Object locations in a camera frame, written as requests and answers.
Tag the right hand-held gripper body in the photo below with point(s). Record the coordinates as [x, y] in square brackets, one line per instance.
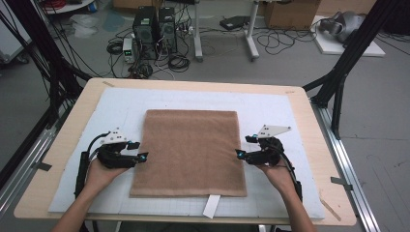
[269, 154]

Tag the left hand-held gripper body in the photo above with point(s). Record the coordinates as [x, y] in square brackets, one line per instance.
[116, 158]

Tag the brown terry towel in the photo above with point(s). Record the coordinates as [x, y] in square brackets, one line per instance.
[190, 154]

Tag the person's left hand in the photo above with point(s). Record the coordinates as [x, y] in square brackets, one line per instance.
[100, 177]

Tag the person's right hand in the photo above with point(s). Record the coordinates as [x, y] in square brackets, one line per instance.
[280, 177]

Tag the white foam mat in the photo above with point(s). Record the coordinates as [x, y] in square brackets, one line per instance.
[274, 112]

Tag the white towel label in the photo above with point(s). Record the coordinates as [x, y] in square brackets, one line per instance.
[211, 208]

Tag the grey tape strip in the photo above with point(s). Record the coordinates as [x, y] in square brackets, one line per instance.
[341, 183]
[42, 166]

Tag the wooden table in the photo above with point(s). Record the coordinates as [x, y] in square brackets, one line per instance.
[193, 84]

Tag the long tan tape strip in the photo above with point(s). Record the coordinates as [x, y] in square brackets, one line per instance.
[330, 209]

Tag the white power supply unit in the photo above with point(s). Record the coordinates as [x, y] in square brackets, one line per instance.
[128, 50]

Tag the white desk leg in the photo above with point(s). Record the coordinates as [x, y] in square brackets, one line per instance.
[252, 35]
[197, 32]

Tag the large black computer tower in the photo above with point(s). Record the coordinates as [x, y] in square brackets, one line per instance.
[145, 32]

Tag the flat black device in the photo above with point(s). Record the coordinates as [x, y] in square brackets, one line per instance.
[233, 22]

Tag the slim black computer tower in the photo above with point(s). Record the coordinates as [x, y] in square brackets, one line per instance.
[167, 29]

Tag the white floor board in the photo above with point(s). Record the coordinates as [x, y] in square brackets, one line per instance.
[335, 48]

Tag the clear plastic bag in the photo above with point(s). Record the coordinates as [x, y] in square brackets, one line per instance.
[83, 25]

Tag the brown cardboard box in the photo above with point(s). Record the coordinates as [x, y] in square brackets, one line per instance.
[290, 14]

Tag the grey rounded shell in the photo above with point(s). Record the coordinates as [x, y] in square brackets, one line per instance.
[346, 24]

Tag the round white table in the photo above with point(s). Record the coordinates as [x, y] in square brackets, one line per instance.
[67, 6]

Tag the aluminium rail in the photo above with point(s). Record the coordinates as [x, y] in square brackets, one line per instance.
[29, 161]
[345, 161]

